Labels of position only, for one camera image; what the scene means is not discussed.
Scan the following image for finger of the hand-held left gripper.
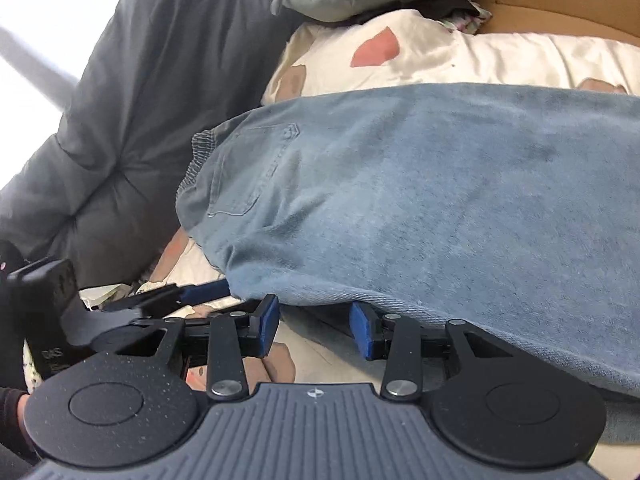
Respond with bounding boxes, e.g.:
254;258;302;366
62;306;169;348
102;279;231;314

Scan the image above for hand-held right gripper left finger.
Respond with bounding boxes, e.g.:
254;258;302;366
116;294;281;402

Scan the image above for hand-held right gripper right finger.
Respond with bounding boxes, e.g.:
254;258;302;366
349;301;501;402

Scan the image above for blue denim pants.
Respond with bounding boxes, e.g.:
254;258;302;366
176;82;640;447

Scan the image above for dark patterned clothes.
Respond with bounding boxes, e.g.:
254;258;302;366
414;0;494;37

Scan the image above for white bedding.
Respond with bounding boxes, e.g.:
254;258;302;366
79;281;137;312

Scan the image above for cream bear print blanket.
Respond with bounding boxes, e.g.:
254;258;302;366
134;8;640;397

